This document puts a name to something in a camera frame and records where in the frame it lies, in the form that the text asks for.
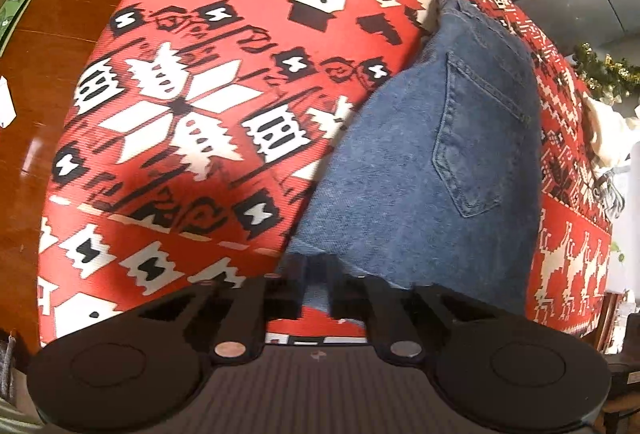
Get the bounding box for green flat box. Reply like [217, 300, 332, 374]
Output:
[0, 0, 43, 56]

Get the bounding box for dark wooden furniture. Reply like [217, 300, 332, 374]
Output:
[595, 289, 640, 434]

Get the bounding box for blue denim shorts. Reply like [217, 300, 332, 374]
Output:
[277, 0, 546, 330]

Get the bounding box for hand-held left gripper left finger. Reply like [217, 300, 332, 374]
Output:
[137, 274, 311, 367]

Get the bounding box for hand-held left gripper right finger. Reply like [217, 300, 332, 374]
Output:
[330, 274, 501, 365]

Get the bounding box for red patterned blanket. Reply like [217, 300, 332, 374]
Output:
[37, 0, 613, 347]

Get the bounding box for grey cloth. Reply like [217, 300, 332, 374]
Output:
[595, 164, 626, 220]

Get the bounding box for gold tinsel garland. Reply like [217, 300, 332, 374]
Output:
[572, 42, 640, 102]

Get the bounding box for white plush cloth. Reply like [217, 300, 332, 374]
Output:
[582, 94, 640, 170]

